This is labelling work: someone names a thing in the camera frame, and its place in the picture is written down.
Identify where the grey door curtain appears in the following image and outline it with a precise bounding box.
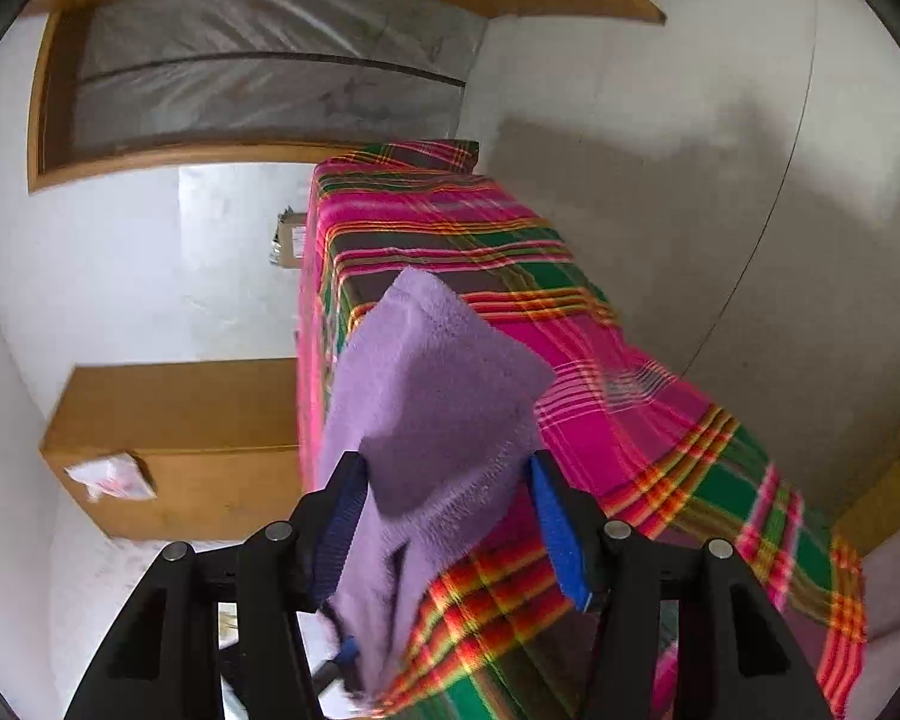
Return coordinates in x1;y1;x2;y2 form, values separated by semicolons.
71;0;487;156

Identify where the white plastic bag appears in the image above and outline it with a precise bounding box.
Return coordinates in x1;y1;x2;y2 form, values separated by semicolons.
64;452;157;502

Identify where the cardboard box with label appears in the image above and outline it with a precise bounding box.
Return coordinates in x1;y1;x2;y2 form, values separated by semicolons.
269;208;307;268

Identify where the wooden wardrobe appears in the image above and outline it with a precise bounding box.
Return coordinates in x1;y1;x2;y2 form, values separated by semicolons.
40;358;304;541

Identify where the pink plaid bed sheet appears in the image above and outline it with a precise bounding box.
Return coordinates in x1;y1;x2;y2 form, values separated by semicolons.
297;142;866;718

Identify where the purple fleece garment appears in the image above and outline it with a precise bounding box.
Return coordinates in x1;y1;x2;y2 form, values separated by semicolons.
315;268;554;704

